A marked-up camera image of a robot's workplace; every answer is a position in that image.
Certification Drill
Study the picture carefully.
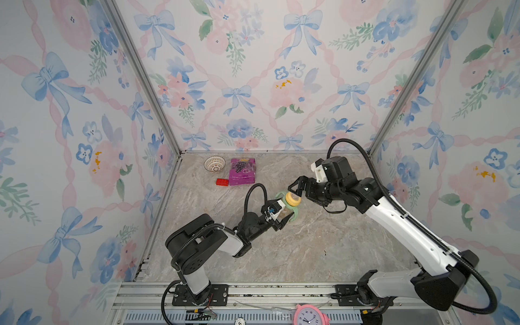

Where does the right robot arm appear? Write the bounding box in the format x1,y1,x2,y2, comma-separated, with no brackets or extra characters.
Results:
288,157,479,311

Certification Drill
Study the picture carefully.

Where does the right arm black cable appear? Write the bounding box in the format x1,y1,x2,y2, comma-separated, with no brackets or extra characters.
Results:
326,138,498,315

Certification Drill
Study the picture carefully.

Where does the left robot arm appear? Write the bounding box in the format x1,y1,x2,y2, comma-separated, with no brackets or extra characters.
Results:
165,184,301,306

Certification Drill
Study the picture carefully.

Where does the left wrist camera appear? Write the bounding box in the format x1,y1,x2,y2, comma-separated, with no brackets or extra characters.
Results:
264,200,285,222

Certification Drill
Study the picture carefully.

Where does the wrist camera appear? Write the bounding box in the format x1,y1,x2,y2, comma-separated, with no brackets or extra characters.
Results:
311,158,328,184
264,200,285,222

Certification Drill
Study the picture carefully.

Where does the yellow bottle lid with straw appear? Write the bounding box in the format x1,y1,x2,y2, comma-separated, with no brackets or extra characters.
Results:
285,192,301,207

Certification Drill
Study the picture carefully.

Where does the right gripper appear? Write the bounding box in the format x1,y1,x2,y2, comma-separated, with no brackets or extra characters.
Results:
288,174,343,204

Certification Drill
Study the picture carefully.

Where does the purple snack box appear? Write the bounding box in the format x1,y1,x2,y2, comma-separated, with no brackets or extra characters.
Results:
228,158,256,186

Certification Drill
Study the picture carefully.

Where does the patterned white bowl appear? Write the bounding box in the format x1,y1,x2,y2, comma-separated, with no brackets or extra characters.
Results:
204,156,226,173

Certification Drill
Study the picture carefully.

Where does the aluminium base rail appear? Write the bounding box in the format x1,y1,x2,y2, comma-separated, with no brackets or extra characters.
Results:
105,282,461,324

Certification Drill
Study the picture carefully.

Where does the pink alarm clock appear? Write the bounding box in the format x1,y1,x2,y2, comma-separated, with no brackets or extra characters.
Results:
292,304,330,325

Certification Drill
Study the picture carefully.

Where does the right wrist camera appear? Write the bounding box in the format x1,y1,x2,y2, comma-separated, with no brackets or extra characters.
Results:
311,158,328,184

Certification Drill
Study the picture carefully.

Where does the red toy brick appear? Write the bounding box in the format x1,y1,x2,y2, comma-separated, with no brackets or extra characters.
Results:
215,178,229,187

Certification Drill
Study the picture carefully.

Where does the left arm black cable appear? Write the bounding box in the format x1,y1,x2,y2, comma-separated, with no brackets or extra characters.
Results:
160,183,269,325

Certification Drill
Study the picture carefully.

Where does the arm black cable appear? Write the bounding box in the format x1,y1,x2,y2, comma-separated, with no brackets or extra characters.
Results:
326,138,498,315
160,183,269,325

